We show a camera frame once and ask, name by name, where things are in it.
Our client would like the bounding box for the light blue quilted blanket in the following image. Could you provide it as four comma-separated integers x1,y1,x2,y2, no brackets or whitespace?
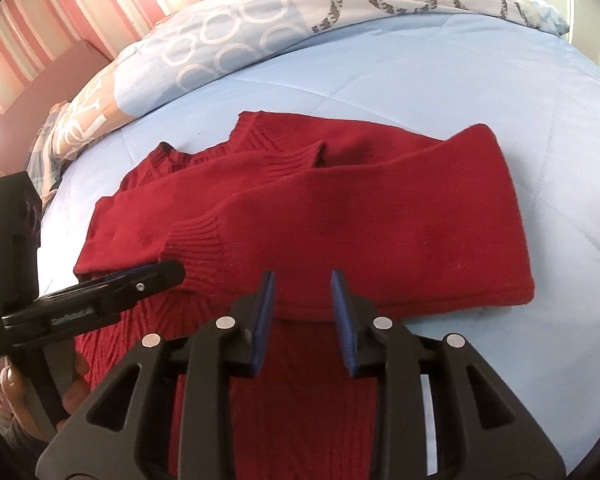
27,12,600,476

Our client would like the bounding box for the person's left hand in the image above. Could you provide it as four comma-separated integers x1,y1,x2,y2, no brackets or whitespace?
0,350,90,442

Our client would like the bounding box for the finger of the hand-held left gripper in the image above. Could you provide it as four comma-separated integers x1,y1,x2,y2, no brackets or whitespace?
55,259,187,322

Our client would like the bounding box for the pink headboard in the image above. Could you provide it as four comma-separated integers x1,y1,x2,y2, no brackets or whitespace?
0,39,117,181

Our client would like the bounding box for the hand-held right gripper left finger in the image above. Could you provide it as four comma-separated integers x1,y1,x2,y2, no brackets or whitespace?
37,270,279,480

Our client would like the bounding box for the red knit sweater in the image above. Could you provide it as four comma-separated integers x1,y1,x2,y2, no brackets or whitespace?
72,110,537,480

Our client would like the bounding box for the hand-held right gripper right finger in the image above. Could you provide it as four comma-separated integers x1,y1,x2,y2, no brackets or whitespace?
330,269,567,480

